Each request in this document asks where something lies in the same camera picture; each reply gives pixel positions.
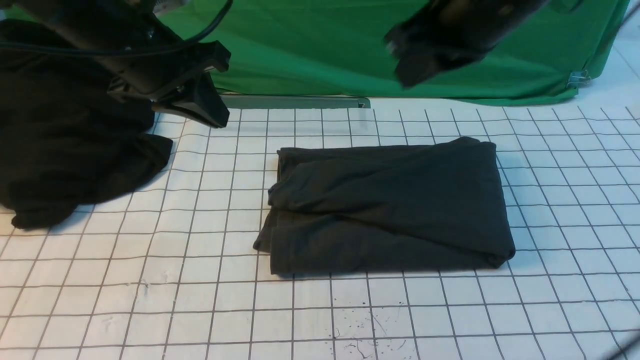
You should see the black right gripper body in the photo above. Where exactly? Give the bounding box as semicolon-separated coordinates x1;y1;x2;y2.
384;0;547;89

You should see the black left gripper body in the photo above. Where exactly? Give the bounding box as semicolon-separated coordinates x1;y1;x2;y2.
95;20;206;101

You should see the black crumpled cloth pile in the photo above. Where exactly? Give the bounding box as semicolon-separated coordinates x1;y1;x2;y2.
0;50;174;230

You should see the green backdrop cloth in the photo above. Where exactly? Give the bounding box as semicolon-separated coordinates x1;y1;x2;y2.
0;0;631;107

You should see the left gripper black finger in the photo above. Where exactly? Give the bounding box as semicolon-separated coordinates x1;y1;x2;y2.
151;75;230;129
190;41;232;75

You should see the white grid table mat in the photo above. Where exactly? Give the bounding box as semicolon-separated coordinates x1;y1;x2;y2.
0;98;640;360

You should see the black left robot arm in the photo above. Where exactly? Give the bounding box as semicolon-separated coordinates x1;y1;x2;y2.
1;0;233;129

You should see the silver binder clip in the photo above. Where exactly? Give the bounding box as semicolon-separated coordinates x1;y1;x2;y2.
566;69;592;89

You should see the gray metal bar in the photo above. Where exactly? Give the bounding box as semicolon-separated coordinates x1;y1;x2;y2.
221;93;371;110

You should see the gray long-sleeved shirt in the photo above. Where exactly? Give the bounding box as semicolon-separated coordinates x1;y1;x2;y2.
253;137;516;276

